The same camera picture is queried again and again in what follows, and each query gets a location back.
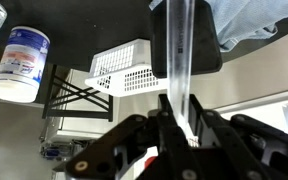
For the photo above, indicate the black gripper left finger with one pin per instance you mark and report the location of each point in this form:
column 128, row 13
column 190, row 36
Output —
column 113, row 154

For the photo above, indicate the white wipes canister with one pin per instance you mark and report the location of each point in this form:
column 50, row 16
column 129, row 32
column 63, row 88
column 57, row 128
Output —
column 22, row 64

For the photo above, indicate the black spatula with clear handle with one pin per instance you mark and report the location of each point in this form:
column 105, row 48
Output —
column 184, row 43

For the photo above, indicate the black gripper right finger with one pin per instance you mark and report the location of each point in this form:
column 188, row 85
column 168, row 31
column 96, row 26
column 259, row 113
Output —
column 239, row 148

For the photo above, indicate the blue cloth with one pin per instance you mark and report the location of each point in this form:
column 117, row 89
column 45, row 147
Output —
column 234, row 20

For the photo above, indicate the white plastic basket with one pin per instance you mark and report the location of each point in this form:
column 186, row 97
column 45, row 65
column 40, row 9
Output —
column 125, row 70

